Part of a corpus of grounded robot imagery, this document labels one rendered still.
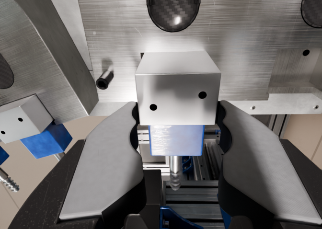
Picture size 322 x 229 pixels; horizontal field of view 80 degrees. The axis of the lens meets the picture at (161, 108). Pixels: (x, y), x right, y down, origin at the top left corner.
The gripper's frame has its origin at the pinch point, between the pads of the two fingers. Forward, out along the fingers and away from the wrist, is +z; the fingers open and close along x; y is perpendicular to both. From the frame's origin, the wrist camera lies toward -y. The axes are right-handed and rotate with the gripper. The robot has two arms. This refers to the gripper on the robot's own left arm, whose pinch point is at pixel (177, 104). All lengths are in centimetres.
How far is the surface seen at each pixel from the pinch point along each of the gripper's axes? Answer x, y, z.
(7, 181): -24.7, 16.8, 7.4
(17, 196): -135, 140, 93
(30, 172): -111, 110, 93
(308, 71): 12.9, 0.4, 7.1
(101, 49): -5.9, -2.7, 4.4
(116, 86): -5.2, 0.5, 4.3
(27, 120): -15.4, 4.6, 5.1
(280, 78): 10.4, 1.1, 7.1
